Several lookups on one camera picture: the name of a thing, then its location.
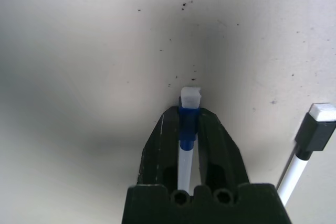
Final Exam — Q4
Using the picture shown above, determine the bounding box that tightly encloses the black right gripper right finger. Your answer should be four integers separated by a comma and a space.
195, 108, 250, 191

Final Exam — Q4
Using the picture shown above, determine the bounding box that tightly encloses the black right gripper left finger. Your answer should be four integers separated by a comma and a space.
138, 105, 182, 191

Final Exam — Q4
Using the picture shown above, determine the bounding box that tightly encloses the white marker blue cap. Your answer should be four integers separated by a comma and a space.
177, 86, 202, 190

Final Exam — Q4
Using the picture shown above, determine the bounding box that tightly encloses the white marker black cap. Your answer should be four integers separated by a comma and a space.
277, 102, 336, 206

